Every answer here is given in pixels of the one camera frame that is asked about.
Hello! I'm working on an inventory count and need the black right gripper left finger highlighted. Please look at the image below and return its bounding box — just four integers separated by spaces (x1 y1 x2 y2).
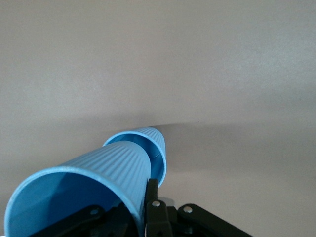
31 201 142 237

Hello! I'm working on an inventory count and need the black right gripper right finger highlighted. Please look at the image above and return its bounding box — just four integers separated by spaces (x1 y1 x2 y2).
144 178 254 237

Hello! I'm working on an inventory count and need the blue ribbed plastic cup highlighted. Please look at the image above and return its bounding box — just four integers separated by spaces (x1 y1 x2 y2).
4 140 152 237
102 126 168 188

